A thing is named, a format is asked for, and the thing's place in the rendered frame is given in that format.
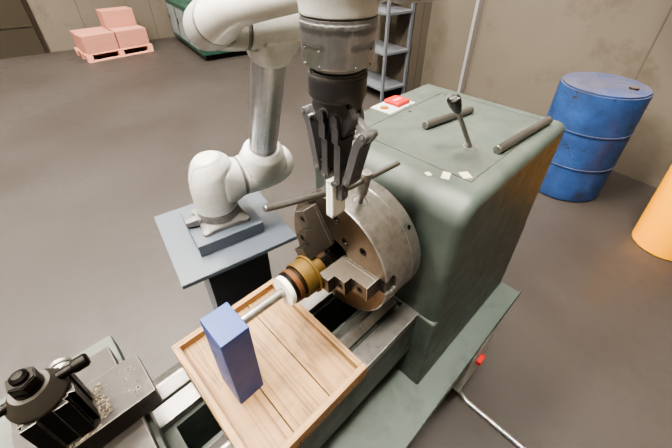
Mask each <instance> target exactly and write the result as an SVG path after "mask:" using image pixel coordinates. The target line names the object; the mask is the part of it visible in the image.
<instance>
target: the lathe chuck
mask: <svg viewBox="0 0 672 448"><path fill-rule="evenodd" d="M357 189H358V187H356V188H354V189H352V190H349V191H348V197H347V198H346V199H345V211H344V212H342V213H341V214H339V215H337V216H336V217H334V218H333V219H332V218H331V217H330V216H328V215H326V197H323V198H319V199H316V203H317V205H318V207H319V209H320V212H321V214H322V216H323V218H324V221H325V223H326V225H327V227H328V230H329V232H330V234H331V236H332V238H333V239H334V240H335V242H334V244H333V245H332V246H330V247H329V248H327V249H326V250H325V251H323V252H321V253H320V254H319V255H317V257H318V258H321V257H323V256H324V255H326V254H328V253H329V252H328V250H329V249H331V248H332V249H336V251H337V252H338V253H339V254H340V256H341V257H342V256H346V255H347V256H348V258H349V259H351V260H352V261H354V262H355V263H357V264H358V265H360V266H361V267H363V268H364V269H366V270H367V271H369V272H370V273H372V274H373V275H375V276H376V277H378V278H379V279H381V280H382V281H384V282H385V283H388V282H389V281H390V278H391V277H392V276H393V286H392V287H391V290H390V291H389V292H388V291H387V292H386V293H385V294H384V293H382V292H381V291H380V290H379V291H378V292H376V293H375V294H374V295H373V296H372V297H371V298H370V299H369V300H367V301H366V300H364V299H363V298H361V297H360V296H359V295H357V294H356V293H355V292H353V291H352V290H351V291H350V292H349V293H348V294H346V295H344V294H343V293H341V292H340V291H339V290H337V289H336V288H335V289H334V290H332V291H331V292H332V293H333V294H334V295H335V296H336V297H337V298H339V299H340V300H341V301H343V302H344V303H346V304H348V305H349V306H351V307H354V308H356V309H359V310H364V311H373V310H376V309H378V308H380V307H381V306H382V305H383V304H384V303H385V302H387V301H388V300H389V299H390V298H391V297H392V296H393V295H394V294H395V293H396V292H397V291H398V290H400V289H401V288H402V287H403V286H404V285H405V284H406V283H407V281H408V280H409V277H410V275H411V270H412V255H411V250H410V246H409V243H408V240H407V237H406V235H405V232H404V230H403V228H402V226H401V225H400V223H399V221H398V220H397V218H396V217H395V215H394V214H393V212H392V211H391V210H390V209H389V207H388V206H387V205H386V204H385V203H384V202H383V201H382V200H381V199H380V198H379V197H378V196H377V195H375V194H374V193H373V192H372V191H370V190H369V189H368V192H367V195H366V196H365V197H364V198H365V199H366V201H367V205H366V206H364V207H358V206H356V205H354V204H353V202H352V199H353V198H354V197H356V196H358V195H357ZM294 225H295V231H296V233H297V232H298V231H300V230H302V229H303V228H302V226H301V224H300V222H299V220H298V217H297V215H296V213H295V214H294Z"/></svg>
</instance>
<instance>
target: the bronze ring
mask: <svg viewBox="0 0 672 448"><path fill-rule="evenodd" d="M324 269H326V266H325V264H324V263H323V262H322V260H321V259H320V258H318V257H317V256H316V257H314V258H313V259H311V260H310V259H308V258H307V257H305V256H303V255H299V256H297V257H296V259H295V261H293V262H292V263H290V264H289V265H287V267H286V269H285V270H283V271H282V272H281V273H280V274H278V276H283V277H284V278H286V279H287V280H288V281H289V283H290V284H291V285H292V287H293V289H294V290H295V293H296V296H297V302H296V303H298V302H300V301H302V300H303V299H304V298H309V297H310V296H311V295H313V294H314V293H315V292H320V291H321V290H322V289H323V286H324V284H323V279H322V276H321V274H320V272H322V271H323V270H324ZM278 276H277V277H278Z"/></svg>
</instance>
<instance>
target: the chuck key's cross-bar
mask: <svg viewBox="0 0 672 448"><path fill-rule="evenodd" d="M398 166H400V161H398V160H397V161H395V162H393V163H391V164H389V165H387V166H385V167H383V168H381V169H379V170H377V171H375V172H373V174H372V178H371V180H372V179H374V178H376V177H378V176H380V175H382V174H384V173H386V172H388V171H390V170H392V169H394V168H396V167H398ZM362 184H364V181H363V180H362V179H361V178H360V180H359V181H357V182H356V183H354V184H352V185H350V186H349V187H348V191H349V190H352V189H354V188H356V187H358V186H360V185H362ZM323 197H326V193H325V190H324V191H320V192H316V193H312V194H308V195H304V196H300V197H296V198H292V199H287V200H283V201H279V202H275V203H271V204H267V205H264V206H263V211H264V212H265V213H266V212H270V211H274V210H278V209H282V208H285V207H289V206H293V205H297V204H301V203H304V202H308V201H312V200H316V199H319V198H323Z"/></svg>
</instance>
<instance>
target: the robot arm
mask: <svg viewBox="0 0 672 448"><path fill-rule="evenodd" d="M386 1H388V0H193V1H192V2H191V3H190V4H189V5H188V6H187V8H186V10H185V12H184V16H183V26H184V30H185V33H186V35H187V37H188V39H189V40H190V41H191V43H192V44H193V45H195V46H196V47H197V48H199V49H201V50H203V51H217V50H220V51H230V52H232V51H247V54H248V55H249V57H250V58H251V71H250V121H249V139H248V140H246V141H245V143H244V144H243V147H242V149H241V151H240V153H239V155H237V156H234V157H228V156H227V155H226V154H224V153H222V152H219V151H212V150H209V151H204V152H201V153H199V154H197V155H196V156H195V157H194V158H193V159H192V161H191V162H190V166H189V171H188V182H189V188H190V192H191V196H192V199H193V202H194V204H195V206H196V208H194V209H192V210H191V214H192V215H193V217H191V218H189V219H188V220H186V221H185V225H186V227H187V228H191V227H196V226H200V227H201V229H202V230H203V232H202V233H203V236H204V237H210V236H212V235H213V234H215V233H217V232H220V231H222V230H225V229H228V228H230V227H233V226H235V225H238V224H240V223H245V222H248V221H249V220H250V216H249V215H248V214H246V213H245V212H244V211H243V209H242V208H241V207H240V205H239V203H238V201H239V200H240V199H241V198H243V197H244V196H245V195H247V194H251V193H255V192H258V191H262V190H265V189H267V188H270V187H272V186H275V185H277V184H279V183H281V182H283V181H284V180H285V179H286V178H288V176H289V175H290V174H291V173H292V171H293V168H294V160H293V157H292V155H291V153H290V151H289V150H288V149H287V148H286V147H285V146H283V145H281V143H280V142H279V141H278V135H279V126H280V118H281V109H282V101H283V93H284V85H285V77H286V68H287V65H288V64H289V63H290V62H291V60H292V59H293V57H294V55H295V53H296V52H297V50H298V48H299V47H300V45H301V59H302V62H303V63H304V64H305V65H306V66H307V67H309V68H308V93H309V96H310V97H311V98H312V104H309V105H306V106H303V107H301V109H300V110H301V113H302V116H303V118H304V121H305V123H306V128H307V133H308V138H309V143H310V148H311V153H312V158H313V163H314V167H315V169H316V170H320V171H321V172H322V176H323V177H324V184H325V185H324V186H325V187H324V190H325V193H326V215H328V216H330V217H331V218H332V219H333V218H334V217H336V216H337V215H339V214H341V213H342V212H344V211H345V199H346V198H347V197H348V187H349V186H350V185H352V184H354V183H356V182H357V181H359V180H360V177H361V174H362V171H363V168H364V165H365V161H366V158H367V155H368V152H369V149H370V146H371V143H372V142H373V141H374V140H375V138H376V137H377V136H378V131H377V129H375V128H372V129H370V128H369V127H368V126H367V124H366V123H365V122H364V112H363V108H362V103H363V100H364V98H365V96H366V92H367V77H368V69H367V68H368V67H369V66H371V65H372V64H373V62H374V58H375V45H376V32H377V26H378V10H379V4H380V3H383V2H386ZM389 1H391V2H393V3H396V4H404V3H418V2H431V1H437V0H389ZM355 130H356V135H355ZM354 139H355V141H354V143H353V145H352V141H353V140H354ZM321 158H322V160H321V161H320V159H321Z"/></svg>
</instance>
